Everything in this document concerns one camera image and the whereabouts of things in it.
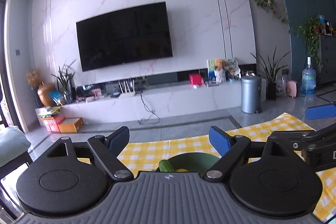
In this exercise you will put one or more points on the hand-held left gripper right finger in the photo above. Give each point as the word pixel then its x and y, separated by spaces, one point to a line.
pixel 219 141

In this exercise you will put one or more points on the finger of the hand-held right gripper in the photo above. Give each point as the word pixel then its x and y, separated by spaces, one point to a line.
pixel 319 111
pixel 288 138

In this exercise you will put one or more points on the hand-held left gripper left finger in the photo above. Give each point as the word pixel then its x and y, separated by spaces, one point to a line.
pixel 118 141

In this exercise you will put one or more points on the green colander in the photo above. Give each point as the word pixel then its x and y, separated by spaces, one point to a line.
pixel 194 158

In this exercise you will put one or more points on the green cucumber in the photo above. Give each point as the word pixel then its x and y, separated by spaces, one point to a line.
pixel 166 165

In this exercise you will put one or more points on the blue water jug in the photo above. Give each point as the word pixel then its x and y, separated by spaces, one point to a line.
pixel 308 79

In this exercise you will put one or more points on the yellow checked tablecloth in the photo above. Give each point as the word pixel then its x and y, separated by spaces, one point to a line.
pixel 162 146

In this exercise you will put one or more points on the white router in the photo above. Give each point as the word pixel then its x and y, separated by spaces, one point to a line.
pixel 127 94

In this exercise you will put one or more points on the orange cardboard box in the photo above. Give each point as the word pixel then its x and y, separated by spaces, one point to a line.
pixel 70 125

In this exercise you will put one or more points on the dark grey dresser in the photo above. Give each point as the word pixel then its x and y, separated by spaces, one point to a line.
pixel 328 61

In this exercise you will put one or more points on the white marble television console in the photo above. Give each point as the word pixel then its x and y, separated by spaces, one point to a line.
pixel 183 100

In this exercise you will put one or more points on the grey pedal trash can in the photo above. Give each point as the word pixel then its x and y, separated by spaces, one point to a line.
pixel 250 95

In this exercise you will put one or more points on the potted plant in black pot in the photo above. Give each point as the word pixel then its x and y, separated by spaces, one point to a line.
pixel 271 71

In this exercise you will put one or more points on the red box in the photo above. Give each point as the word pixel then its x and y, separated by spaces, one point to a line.
pixel 195 79

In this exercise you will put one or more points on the stack of red boxes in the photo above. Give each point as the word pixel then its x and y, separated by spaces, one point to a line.
pixel 51 124

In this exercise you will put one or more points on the teddy bear in basket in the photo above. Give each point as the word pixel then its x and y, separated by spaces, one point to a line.
pixel 220 69

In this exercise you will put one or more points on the blue picture book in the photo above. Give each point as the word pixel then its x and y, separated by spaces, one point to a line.
pixel 211 69

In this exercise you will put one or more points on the stack of papers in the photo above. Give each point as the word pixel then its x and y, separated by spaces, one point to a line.
pixel 50 111

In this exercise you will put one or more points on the blue snack bag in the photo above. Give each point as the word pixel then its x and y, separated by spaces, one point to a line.
pixel 56 98

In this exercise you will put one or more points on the trailing ivy plant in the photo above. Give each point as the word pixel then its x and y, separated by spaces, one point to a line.
pixel 311 35

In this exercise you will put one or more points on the round paper fan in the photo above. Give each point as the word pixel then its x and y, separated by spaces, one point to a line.
pixel 233 65

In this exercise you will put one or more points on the green plant in glass vase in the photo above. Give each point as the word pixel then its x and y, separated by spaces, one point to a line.
pixel 65 82

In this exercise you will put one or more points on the gold vase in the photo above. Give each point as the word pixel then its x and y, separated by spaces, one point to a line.
pixel 46 95

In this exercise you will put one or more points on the dark wooden chair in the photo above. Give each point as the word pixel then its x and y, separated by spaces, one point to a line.
pixel 15 163

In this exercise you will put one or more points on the dried golden flowers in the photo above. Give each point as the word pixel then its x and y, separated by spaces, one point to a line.
pixel 33 77

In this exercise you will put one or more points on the green cushion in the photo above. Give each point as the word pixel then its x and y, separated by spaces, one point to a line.
pixel 11 142

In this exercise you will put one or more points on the black wall television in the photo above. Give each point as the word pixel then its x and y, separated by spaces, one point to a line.
pixel 123 35

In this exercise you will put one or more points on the hanging wall ivy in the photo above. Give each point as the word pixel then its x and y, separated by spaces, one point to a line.
pixel 267 5

